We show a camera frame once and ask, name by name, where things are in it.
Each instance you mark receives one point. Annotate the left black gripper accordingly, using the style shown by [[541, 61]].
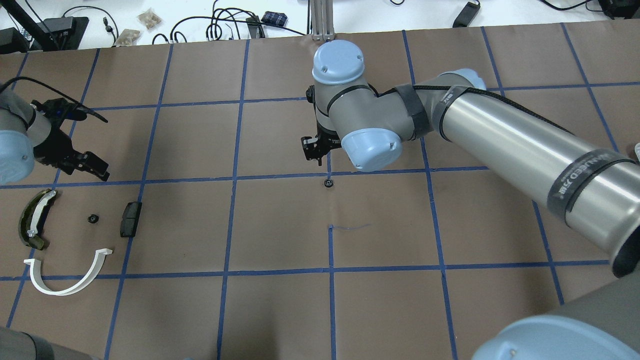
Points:
[[51, 144]]

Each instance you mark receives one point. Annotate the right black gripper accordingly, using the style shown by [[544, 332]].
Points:
[[326, 139]]

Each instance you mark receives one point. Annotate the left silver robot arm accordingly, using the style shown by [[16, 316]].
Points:
[[31, 132]]

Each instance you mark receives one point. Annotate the aluminium frame post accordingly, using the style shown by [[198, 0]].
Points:
[[321, 26]]

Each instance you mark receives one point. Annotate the black power adapter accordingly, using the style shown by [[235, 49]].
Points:
[[467, 14]]

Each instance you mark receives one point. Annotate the green brake shoe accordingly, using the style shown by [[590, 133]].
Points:
[[32, 219]]

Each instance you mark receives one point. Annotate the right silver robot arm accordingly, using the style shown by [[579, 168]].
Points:
[[592, 190]]

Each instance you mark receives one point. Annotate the bag of small parts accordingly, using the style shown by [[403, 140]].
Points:
[[149, 19]]

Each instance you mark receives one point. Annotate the blue checkered pouch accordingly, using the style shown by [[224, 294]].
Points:
[[274, 19]]

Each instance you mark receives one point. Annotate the black brake pad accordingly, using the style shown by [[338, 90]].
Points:
[[130, 219]]

